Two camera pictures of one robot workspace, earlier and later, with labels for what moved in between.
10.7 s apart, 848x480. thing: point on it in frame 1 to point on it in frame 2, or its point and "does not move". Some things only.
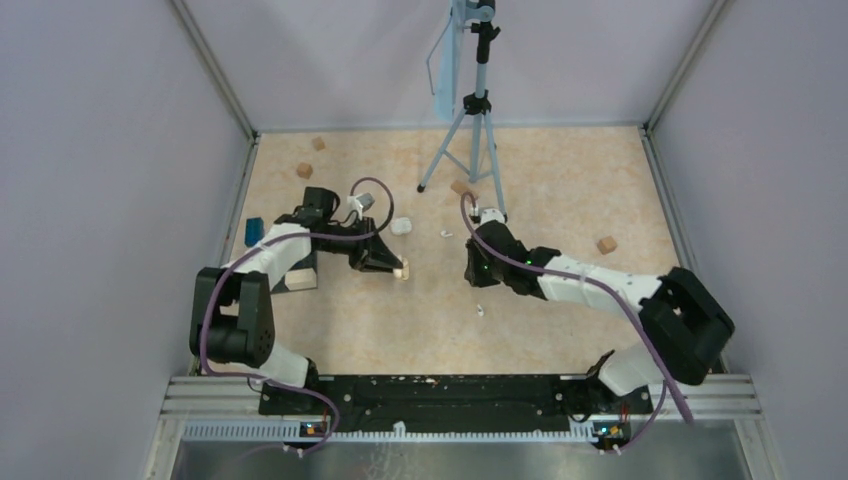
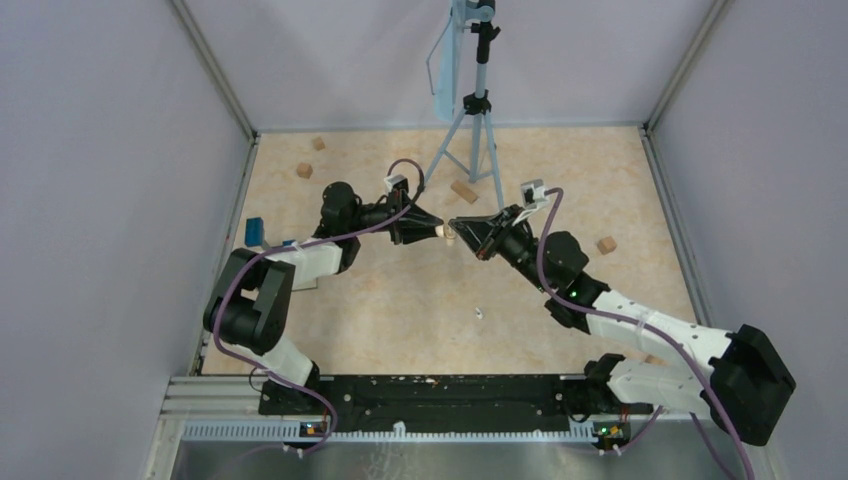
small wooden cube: [305, 170] does not move
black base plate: [583, 398] does not move
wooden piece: [402, 273] to [446, 232]
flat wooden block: [459, 186] does not move
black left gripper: [376, 257] to [412, 226]
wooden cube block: [607, 244] does not move
